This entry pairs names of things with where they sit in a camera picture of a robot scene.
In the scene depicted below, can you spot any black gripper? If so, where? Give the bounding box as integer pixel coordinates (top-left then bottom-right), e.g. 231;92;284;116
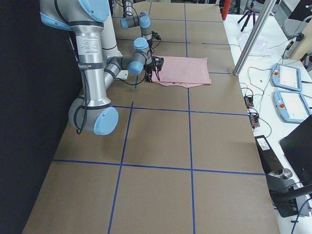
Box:
145;56;164;82
147;31;161;53

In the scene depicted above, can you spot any pink Snoopy t-shirt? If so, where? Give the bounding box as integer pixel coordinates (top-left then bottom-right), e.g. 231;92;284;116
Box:
152;57;212;88

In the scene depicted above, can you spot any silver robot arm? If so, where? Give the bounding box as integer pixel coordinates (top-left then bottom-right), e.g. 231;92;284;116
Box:
40;0;164;135
120;0;161;53

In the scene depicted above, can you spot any red cylinder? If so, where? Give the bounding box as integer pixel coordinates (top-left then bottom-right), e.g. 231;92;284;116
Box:
221;0;232;20

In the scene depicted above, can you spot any orange terminal block far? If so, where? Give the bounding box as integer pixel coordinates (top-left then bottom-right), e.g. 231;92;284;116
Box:
244;96;254;109

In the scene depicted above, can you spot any orange terminal block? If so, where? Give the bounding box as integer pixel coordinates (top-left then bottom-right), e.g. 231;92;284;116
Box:
247;108;260;130
244;96;254;109

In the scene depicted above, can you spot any clear plastic bag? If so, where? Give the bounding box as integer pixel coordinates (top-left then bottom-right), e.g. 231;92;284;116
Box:
237;35;273;57

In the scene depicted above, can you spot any orange terminal block near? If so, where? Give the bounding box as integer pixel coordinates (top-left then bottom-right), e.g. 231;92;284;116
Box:
247;108;260;130

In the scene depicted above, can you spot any far teach pendant tablet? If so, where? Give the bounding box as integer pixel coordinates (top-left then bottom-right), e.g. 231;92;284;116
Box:
272;63;302;92

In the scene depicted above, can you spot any teach pendant tablet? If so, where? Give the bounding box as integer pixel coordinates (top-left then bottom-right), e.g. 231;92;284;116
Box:
273;91;312;124
272;63;302;92

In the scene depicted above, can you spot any near teach pendant tablet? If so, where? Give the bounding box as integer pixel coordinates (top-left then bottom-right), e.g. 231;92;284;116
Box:
273;91;312;124

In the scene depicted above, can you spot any black box white label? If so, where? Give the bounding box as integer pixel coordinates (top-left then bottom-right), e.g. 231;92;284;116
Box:
254;135;284;174

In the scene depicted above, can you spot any black monitor corner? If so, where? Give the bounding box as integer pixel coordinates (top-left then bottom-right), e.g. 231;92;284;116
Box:
279;116;312;185

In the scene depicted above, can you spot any black clamp metal knob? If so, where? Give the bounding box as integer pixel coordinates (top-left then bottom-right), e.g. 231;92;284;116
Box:
266;170;312;218

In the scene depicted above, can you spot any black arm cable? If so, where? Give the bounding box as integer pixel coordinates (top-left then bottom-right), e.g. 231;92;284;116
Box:
67;36;161;135

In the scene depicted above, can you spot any black camera tripod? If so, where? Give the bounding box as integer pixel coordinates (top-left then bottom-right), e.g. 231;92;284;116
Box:
237;0;256;32

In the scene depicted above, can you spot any aluminium frame post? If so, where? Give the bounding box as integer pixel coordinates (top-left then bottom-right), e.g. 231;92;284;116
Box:
234;0;276;76

